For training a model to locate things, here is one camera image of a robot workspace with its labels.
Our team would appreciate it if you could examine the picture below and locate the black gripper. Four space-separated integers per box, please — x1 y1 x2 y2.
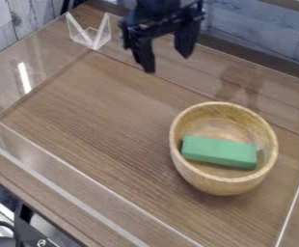
118 0 205 73

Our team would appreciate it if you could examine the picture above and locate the round wooden bowl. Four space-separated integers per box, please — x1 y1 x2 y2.
168 101 279 196

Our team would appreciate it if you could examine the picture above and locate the green rectangular stick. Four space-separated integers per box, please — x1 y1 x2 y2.
180 135 257 170

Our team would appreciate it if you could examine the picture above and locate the clear acrylic corner bracket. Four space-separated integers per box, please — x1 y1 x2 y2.
65 12 110 50

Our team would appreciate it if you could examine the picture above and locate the clear acrylic tray wall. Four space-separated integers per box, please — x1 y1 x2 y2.
0 122 201 247

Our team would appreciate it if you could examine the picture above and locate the black table frame bracket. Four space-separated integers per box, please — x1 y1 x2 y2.
14 204 58 247

